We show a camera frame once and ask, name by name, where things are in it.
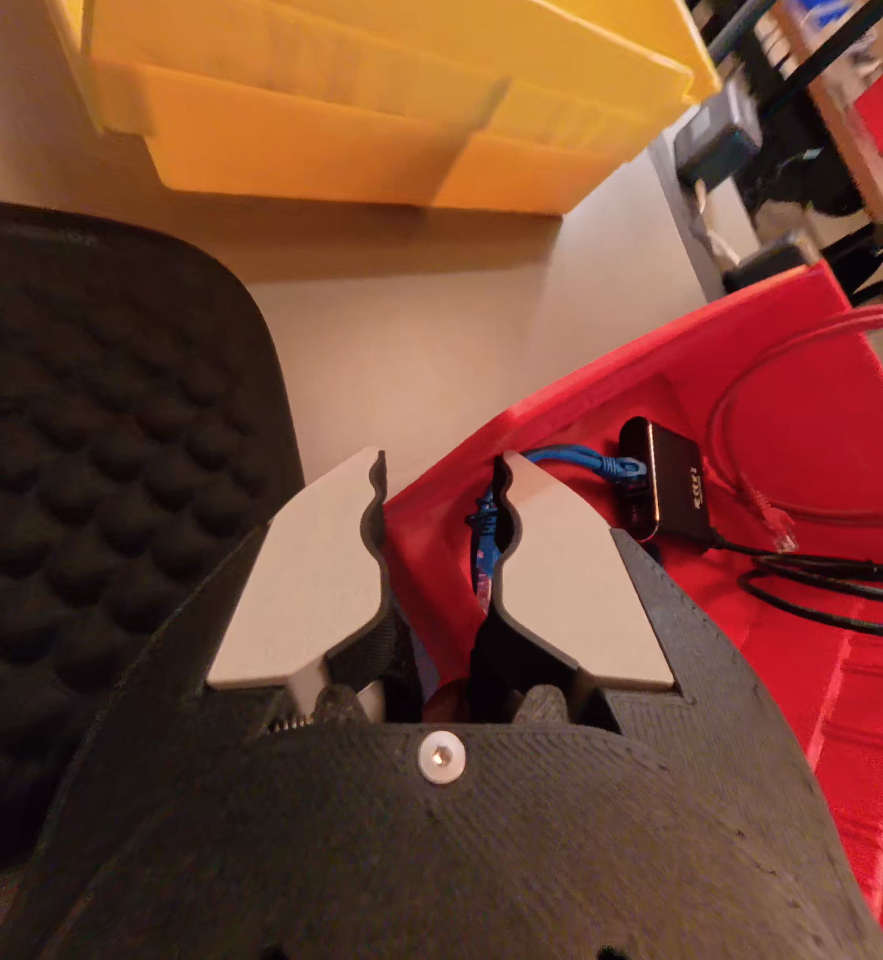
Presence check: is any yellow plastic bin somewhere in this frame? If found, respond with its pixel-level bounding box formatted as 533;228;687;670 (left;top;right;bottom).
44;0;720;219

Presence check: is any red ethernet cable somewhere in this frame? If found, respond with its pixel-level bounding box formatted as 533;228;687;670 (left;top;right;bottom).
707;303;883;555

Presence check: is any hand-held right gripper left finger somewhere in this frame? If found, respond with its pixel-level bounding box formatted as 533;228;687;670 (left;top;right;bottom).
205;447;394;720

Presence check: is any black ethernet cable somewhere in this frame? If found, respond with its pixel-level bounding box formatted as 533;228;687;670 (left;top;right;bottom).
711;536;883;642

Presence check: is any blue ethernet cable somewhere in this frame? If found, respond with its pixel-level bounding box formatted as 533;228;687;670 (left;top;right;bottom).
465;444;649;601

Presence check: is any dark honeycomb seat cushion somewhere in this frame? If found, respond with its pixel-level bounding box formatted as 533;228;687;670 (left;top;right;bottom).
0;196;308;879

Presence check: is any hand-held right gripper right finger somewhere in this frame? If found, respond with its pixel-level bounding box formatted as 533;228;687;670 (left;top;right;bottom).
485;450;677;706

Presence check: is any red plastic bin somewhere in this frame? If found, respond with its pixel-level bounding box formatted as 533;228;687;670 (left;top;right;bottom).
381;262;883;960

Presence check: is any black ethernet splitter box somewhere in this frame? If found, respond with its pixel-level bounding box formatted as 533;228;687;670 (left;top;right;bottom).
617;416;720;556

